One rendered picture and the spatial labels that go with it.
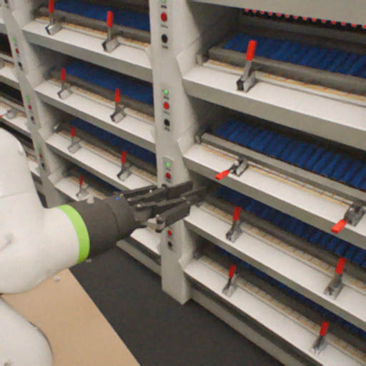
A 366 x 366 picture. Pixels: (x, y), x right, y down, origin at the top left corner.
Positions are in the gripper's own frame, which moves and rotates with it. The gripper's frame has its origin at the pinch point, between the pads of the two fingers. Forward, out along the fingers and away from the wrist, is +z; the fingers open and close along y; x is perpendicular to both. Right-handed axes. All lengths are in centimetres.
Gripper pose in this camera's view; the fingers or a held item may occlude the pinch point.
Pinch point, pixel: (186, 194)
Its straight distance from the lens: 81.5
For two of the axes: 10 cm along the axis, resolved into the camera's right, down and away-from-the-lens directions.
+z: 6.8, -2.3, 7.0
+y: 7.2, 3.7, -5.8
